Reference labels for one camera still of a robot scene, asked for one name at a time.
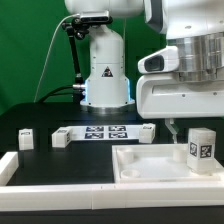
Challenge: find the white square tabletop tray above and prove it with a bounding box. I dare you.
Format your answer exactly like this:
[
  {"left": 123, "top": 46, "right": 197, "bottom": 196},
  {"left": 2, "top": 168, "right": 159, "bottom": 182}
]
[{"left": 112, "top": 144, "right": 224, "bottom": 183}]

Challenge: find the grey camera on mount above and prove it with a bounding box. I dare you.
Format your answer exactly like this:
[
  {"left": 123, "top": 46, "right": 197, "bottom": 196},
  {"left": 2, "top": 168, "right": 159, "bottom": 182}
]
[{"left": 80, "top": 11, "right": 110, "bottom": 23}]

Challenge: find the AprilTag marker sheet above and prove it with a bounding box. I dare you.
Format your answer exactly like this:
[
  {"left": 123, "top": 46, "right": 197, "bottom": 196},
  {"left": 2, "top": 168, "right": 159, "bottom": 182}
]
[{"left": 71, "top": 125, "right": 140, "bottom": 141}]

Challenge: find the white camera cable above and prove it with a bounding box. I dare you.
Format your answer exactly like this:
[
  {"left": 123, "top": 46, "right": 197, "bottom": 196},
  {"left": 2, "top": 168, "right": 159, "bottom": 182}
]
[{"left": 33, "top": 13, "right": 81, "bottom": 103}]

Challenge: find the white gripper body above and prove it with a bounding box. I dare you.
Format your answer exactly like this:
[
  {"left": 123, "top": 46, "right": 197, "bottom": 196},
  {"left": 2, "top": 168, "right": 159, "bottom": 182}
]
[{"left": 136, "top": 73, "right": 224, "bottom": 119}]

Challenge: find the black cable bundle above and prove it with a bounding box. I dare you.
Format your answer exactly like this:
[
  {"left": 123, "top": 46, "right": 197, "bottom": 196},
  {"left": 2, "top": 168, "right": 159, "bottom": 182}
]
[{"left": 37, "top": 84, "right": 76, "bottom": 103}]

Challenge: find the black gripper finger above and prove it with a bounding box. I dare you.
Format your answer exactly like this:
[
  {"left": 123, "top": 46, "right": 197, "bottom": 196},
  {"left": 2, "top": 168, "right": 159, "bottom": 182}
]
[{"left": 165, "top": 118, "right": 179, "bottom": 144}]

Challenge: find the white U-shaped fence wall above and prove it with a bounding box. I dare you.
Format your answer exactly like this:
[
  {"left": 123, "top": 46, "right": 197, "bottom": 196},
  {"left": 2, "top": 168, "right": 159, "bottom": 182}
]
[{"left": 0, "top": 152, "right": 224, "bottom": 211}]

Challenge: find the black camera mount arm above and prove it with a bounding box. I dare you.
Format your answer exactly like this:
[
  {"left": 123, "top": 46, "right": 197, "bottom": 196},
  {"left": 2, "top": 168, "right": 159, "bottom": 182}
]
[{"left": 62, "top": 19, "right": 90, "bottom": 102}]

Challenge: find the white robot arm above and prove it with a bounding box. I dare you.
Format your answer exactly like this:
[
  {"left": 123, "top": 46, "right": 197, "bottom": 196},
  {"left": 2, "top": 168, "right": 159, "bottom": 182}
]
[{"left": 64, "top": 0, "right": 224, "bottom": 120}]

